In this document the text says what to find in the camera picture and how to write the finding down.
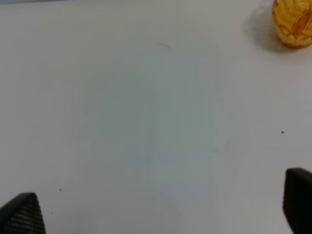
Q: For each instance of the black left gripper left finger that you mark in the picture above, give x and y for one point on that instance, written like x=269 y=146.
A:
x=22 y=215

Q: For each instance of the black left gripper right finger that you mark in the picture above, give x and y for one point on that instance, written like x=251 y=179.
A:
x=297 y=200

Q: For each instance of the orange woven basket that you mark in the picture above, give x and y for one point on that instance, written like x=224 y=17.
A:
x=293 y=22

